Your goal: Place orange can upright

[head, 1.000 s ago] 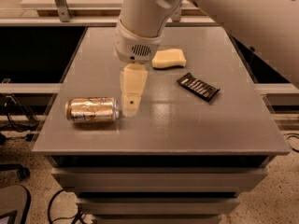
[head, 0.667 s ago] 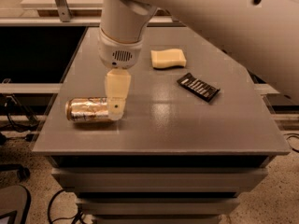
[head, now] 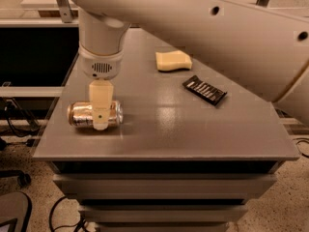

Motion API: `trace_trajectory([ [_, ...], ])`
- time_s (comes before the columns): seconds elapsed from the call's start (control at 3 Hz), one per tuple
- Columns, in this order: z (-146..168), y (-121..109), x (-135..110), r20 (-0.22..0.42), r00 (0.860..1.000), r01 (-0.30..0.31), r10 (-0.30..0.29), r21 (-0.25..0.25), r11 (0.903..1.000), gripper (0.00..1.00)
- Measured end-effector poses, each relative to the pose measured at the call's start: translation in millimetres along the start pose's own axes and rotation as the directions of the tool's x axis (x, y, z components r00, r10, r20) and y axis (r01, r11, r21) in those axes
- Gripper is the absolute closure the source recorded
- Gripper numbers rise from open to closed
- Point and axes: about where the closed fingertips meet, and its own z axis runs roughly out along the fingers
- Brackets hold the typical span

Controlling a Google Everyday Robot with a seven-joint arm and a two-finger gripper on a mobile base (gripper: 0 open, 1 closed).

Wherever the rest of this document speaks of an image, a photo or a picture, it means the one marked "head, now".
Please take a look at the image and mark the black cable at right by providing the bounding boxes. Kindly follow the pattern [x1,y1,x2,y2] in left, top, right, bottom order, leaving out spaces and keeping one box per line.
[292,136,309,159]

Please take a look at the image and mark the left metal bracket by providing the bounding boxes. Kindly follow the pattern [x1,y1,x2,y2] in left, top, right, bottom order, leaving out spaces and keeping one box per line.
[56,0,73,23]

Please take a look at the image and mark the grey drawer cabinet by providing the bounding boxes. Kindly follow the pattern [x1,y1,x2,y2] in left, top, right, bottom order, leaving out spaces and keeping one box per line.
[35,29,298,232]

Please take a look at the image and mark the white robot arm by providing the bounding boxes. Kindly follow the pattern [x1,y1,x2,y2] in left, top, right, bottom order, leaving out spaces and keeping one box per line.
[71,0,309,124]

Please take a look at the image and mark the orange soda can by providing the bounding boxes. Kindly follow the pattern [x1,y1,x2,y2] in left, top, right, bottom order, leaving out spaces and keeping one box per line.
[67,101,124,128]

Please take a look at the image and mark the black floor cable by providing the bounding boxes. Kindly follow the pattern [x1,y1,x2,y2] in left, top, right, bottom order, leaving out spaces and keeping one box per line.
[48,195,89,232]

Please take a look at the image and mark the black cables at left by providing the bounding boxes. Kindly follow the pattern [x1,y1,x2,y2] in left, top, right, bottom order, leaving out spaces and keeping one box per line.
[0,98,42,147]

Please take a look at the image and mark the yellow sponge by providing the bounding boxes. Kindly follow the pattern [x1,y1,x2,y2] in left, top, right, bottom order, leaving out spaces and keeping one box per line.
[155,50,192,72]

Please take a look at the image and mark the black office chair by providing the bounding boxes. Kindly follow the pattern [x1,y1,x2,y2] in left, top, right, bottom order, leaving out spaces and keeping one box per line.
[0,170,32,232]

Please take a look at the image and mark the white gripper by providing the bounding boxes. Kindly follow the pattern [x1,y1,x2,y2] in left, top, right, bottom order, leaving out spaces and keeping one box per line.
[78,45,124,131]

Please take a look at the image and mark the black snack packet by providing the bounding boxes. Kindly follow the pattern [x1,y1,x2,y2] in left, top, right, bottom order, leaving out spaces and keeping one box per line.
[183,75,227,106]

